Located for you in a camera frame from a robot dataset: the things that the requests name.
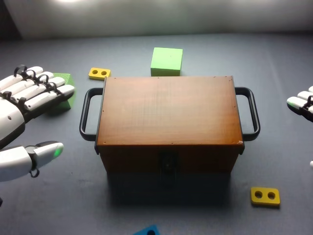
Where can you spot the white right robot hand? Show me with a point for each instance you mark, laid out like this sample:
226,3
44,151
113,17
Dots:
302,100

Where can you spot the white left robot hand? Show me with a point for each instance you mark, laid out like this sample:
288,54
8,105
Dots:
12,117

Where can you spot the small green cube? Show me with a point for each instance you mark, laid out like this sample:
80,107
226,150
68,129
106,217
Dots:
64,106

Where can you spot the yellow two-hole block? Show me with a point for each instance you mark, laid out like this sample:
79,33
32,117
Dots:
99,76
265,202

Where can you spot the grey table cloth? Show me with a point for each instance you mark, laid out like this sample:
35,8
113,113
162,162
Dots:
61,208

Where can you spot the large green cube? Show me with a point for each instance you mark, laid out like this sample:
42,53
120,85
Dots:
166,60

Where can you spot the blue two-hole block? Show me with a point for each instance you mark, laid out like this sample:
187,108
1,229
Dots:
144,231

